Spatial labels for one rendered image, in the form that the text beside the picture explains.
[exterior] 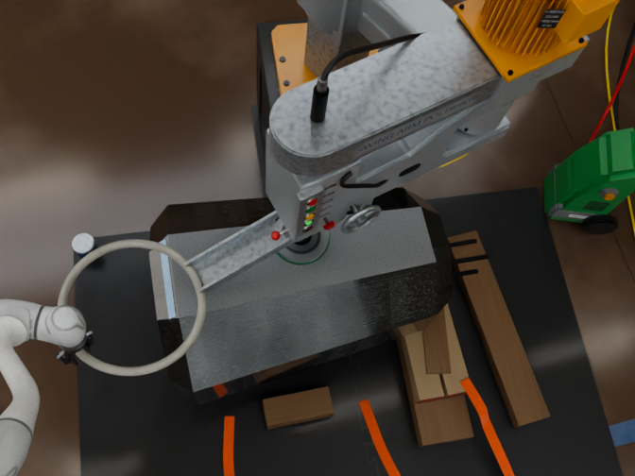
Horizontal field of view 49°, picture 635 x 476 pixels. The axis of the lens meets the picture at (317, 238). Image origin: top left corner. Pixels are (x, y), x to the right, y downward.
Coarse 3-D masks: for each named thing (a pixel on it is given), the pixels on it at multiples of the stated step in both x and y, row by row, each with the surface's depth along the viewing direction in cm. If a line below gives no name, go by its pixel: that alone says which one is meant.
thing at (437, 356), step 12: (432, 324) 318; (444, 324) 319; (432, 336) 316; (444, 336) 317; (432, 348) 314; (444, 348) 315; (432, 360) 312; (444, 360) 313; (432, 372) 310; (444, 372) 311
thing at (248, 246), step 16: (256, 224) 245; (272, 224) 249; (224, 240) 245; (240, 240) 249; (256, 240) 248; (272, 240) 248; (288, 240) 242; (208, 256) 248; (224, 256) 248; (240, 256) 248; (256, 256) 242; (208, 272) 248; (224, 272) 247; (240, 272) 246; (208, 288) 243
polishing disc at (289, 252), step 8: (280, 224) 265; (320, 232) 265; (328, 232) 265; (312, 240) 263; (320, 240) 263; (328, 240) 264; (288, 248) 261; (296, 248) 261; (304, 248) 262; (312, 248) 262; (320, 248) 262; (288, 256) 260; (296, 256) 260; (304, 256) 261; (312, 256) 261
